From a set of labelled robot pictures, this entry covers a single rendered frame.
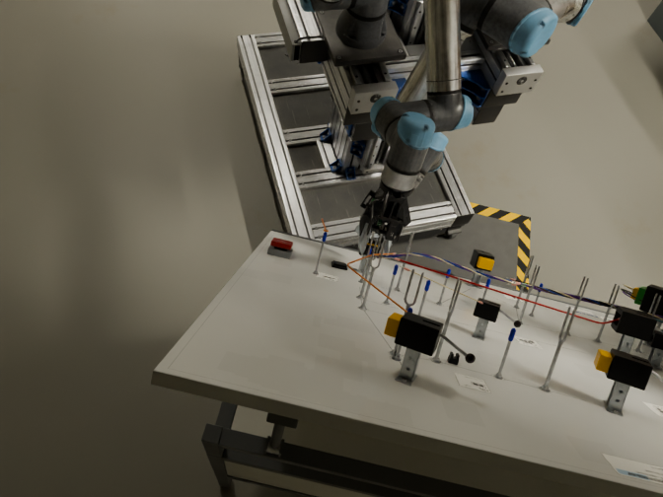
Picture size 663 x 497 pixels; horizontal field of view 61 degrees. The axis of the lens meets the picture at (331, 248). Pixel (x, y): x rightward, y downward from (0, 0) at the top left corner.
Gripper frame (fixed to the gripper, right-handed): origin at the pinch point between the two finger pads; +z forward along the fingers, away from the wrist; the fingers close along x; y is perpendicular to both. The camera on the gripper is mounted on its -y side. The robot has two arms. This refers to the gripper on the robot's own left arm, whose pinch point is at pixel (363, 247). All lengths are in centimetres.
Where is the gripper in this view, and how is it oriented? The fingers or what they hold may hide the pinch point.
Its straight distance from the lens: 150.7
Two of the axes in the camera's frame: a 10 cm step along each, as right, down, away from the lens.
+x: 6.1, 5.3, -5.9
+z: -5.6, 8.2, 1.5
